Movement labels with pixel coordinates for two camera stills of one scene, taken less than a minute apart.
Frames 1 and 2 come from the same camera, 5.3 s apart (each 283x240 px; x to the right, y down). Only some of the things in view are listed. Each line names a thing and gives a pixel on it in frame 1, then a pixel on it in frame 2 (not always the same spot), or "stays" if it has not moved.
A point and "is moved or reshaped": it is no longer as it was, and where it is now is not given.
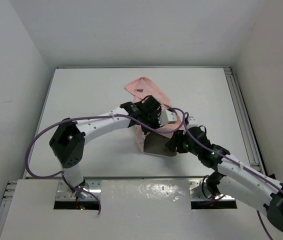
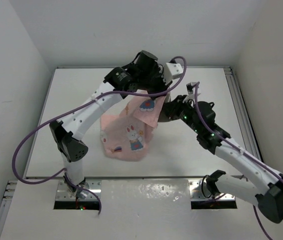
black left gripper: [156, 115] → [162, 86]
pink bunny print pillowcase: [144, 87] is moved or reshaped
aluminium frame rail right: [249, 134] stays
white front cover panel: [149, 209] stays
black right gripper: [175, 144] → [169, 108]
